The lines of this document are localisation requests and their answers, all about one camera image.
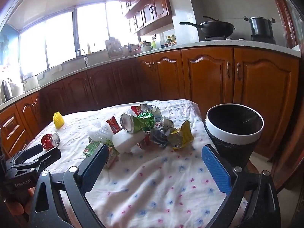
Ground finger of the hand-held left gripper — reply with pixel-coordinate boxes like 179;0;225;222
12;147;62;174
7;144;44;165

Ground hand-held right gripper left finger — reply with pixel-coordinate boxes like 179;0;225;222
28;144;110;228

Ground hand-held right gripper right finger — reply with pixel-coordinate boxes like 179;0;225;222
201;144;282;228

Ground black bin with white rim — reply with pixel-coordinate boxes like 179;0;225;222
205;103;264;169

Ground white foam block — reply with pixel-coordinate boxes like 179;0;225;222
112;131;146;153

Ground red snack wrapper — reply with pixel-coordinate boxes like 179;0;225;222
105;116;123;134

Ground green crushed can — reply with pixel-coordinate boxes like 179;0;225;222
120;112;156;133

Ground person's left hand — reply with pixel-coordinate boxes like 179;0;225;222
5;186;37;216

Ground red crushed can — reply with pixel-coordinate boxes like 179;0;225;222
41;133;60;150

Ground green drink carton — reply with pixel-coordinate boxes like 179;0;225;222
83;140;105;157

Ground yellow foam fruit net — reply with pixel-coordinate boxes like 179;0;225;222
53;111;66;129

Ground white foam fruit net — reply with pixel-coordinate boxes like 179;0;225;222
87;121;114;145

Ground yellow crumpled wrapper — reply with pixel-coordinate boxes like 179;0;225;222
167;120;194;150

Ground white floral cloth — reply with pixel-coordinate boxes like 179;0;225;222
22;99;249;228

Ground white jug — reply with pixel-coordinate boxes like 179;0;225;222
9;83;24;98

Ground silver blue crumpled wrapper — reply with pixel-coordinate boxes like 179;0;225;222
149;117;174;148

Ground white rice cooker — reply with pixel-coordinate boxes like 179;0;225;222
22;75;40;92

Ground wooden lower cabinets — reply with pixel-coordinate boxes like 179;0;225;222
0;46;300;162

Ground wooden cabinets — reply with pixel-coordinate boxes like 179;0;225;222
0;46;300;162
116;0;173;32

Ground chrome faucet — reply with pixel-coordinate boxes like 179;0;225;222
76;48;89;67

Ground kitchen window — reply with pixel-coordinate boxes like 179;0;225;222
19;1;139;76

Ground food packets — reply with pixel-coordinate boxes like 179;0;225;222
104;38;123;57

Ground grey kitchen countertop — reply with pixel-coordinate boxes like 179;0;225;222
0;39;302;111

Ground white pot with lid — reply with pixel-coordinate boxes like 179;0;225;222
140;41;152;53

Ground group of spice jars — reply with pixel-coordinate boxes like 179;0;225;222
165;35;177;47

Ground gas stove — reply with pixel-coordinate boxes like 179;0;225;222
204;35;277;44

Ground black wok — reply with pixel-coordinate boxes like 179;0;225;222
179;16;235;36

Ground dark cooking pot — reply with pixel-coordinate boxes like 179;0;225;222
243;16;276;37

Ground wooden upper cabinets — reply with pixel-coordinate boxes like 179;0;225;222
116;0;173;32

